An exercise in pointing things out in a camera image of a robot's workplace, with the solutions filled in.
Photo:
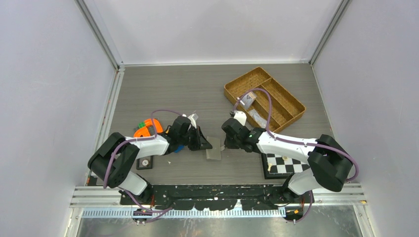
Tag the credit card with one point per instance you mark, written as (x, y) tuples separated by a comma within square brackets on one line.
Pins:
[(247, 100)]

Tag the woven wicker divided tray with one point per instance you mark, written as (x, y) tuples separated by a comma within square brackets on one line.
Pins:
[(272, 99)]

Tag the blue yellow toy car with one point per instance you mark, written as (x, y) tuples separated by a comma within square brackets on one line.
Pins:
[(180, 148)]

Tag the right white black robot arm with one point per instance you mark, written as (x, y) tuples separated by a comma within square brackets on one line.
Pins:
[(329, 164)]

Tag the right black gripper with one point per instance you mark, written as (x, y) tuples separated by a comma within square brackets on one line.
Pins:
[(228, 144)]

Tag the orange tape dispenser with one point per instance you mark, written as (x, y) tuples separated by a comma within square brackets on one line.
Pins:
[(152, 126)]

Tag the small black square box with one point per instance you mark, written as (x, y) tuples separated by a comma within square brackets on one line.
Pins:
[(144, 163)]

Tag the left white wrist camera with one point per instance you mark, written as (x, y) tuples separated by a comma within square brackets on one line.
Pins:
[(193, 119)]

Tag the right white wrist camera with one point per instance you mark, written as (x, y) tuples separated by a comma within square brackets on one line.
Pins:
[(240, 116)]

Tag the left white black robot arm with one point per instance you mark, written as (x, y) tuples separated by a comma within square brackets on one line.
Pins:
[(113, 161)]

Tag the black white chessboard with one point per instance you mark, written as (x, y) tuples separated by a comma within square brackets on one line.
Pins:
[(281, 169)]

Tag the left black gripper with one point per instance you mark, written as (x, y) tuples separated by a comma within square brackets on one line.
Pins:
[(200, 142)]

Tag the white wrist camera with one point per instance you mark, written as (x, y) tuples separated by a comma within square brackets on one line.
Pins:
[(193, 119), (240, 116)]

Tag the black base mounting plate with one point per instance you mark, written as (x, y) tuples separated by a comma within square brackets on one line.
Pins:
[(214, 197)]

